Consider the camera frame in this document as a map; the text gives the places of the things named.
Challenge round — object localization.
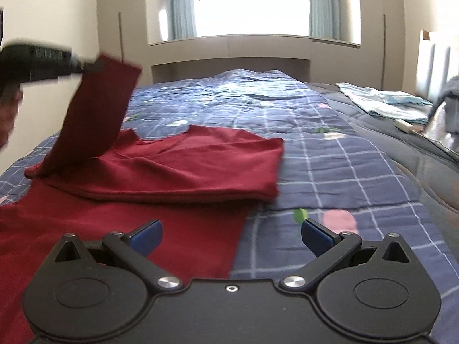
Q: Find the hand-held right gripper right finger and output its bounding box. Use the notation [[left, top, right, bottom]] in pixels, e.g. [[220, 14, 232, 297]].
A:
[[280, 218, 411, 291]]

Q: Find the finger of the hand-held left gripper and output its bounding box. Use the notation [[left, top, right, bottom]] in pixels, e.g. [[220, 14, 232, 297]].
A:
[[78, 58, 105, 75]]

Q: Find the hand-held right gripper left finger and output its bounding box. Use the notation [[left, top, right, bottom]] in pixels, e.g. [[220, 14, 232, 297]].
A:
[[53, 219, 182, 292]]

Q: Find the dark red knit top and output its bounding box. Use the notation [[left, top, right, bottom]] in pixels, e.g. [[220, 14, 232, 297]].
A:
[[0, 54, 285, 344]]

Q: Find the person's left hand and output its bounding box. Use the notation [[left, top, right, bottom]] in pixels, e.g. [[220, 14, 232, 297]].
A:
[[0, 88, 25, 151]]

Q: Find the blue plaid floral quilt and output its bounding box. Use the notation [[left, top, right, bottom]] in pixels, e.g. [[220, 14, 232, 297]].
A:
[[0, 69, 459, 300]]

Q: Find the light blue curtain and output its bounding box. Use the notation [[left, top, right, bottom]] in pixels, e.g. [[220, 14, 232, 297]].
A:
[[308, 0, 342, 39], [164, 0, 199, 41]]

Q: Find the dark grey bed cover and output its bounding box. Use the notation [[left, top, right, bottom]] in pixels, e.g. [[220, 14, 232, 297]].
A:
[[305, 82, 459, 219]]

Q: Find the light blue folded cloth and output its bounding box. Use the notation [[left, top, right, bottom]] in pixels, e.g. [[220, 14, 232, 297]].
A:
[[336, 82, 434, 120]]

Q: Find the beige wooden headboard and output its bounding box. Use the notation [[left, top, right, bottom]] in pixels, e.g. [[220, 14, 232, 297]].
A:
[[148, 34, 362, 85]]

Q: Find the bright window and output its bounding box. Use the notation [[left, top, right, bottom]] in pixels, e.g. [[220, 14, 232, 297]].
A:
[[190, 0, 312, 38]]

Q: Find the grey garment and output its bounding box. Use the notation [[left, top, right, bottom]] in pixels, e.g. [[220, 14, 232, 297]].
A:
[[426, 75, 459, 134]]

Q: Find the white padded headboard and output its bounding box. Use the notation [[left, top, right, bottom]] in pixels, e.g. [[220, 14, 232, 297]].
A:
[[415, 29, 459, 101]]

